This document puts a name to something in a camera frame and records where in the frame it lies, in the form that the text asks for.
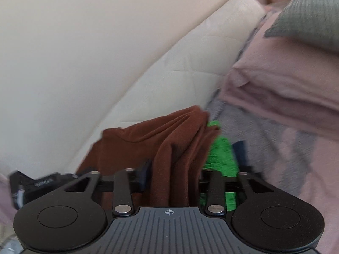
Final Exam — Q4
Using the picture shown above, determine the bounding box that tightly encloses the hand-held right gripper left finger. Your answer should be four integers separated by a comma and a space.
64, 160, 152, 216

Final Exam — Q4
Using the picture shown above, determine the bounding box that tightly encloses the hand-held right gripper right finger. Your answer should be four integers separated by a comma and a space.
200, 169, 275, 215

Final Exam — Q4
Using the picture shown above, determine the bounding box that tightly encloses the green garment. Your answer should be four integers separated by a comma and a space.
199, 120, 239, 212

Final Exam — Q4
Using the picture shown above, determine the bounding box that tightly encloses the brown garment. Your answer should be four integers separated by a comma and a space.
75, 105, 221, 207

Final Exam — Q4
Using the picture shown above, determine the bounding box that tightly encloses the grey pink herringbone blanket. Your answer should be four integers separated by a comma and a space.
205, 97, 339, 254

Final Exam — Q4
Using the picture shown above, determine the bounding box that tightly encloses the pink pillow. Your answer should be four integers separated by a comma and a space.
218, 8, 339, 141

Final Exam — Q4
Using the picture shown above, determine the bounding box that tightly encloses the grey knitted cushion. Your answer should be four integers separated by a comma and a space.
265, 0, 339, 51

